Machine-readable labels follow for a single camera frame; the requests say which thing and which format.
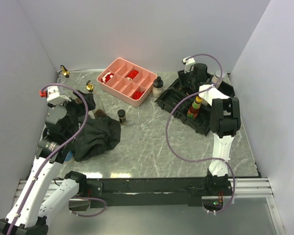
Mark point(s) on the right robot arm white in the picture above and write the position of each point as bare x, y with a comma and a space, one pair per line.
225, 118

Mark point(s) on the black cloth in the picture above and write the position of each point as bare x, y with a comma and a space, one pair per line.
98, 136

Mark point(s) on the sauce bottle yellow cap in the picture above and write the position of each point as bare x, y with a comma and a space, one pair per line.
194, 108

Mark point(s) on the dark spice jar black lid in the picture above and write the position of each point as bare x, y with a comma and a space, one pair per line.
122, 116

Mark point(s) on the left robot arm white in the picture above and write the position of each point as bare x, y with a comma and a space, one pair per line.
32, 213

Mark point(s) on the black compartment bin rack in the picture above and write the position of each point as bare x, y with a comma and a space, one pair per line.
172, 96

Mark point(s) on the white salt bottle black cap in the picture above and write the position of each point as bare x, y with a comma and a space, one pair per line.
157, 87

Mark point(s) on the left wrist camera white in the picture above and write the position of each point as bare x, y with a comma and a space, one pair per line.
54, 95

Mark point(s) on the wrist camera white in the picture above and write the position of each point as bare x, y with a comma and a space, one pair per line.
54, 95
188, 62

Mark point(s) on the blue label jar under arm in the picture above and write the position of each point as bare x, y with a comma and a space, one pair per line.
69, 158

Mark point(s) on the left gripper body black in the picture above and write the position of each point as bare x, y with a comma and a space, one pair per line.
74, 113

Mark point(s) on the red santa sock middle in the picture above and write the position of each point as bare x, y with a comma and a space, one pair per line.
132, 75

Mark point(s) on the pink divided organizer tray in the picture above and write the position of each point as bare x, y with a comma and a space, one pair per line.
124, 89

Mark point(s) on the glass oil bottle gold spout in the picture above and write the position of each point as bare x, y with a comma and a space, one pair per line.
89, 86

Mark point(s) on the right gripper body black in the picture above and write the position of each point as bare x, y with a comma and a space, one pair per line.
188, 78

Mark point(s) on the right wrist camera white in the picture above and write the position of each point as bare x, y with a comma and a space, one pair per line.
188, 62

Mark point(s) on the black base beam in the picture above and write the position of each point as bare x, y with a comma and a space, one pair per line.
113, 192

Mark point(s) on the red santa sock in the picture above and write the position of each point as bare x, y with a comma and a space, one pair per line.
107, 77
132, 75

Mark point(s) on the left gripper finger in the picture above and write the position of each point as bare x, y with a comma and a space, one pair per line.
75, 104
89, 97

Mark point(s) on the red santa sock left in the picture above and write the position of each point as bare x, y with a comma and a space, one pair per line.
107, 77

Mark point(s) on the red sock front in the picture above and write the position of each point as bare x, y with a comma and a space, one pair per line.
137, 95

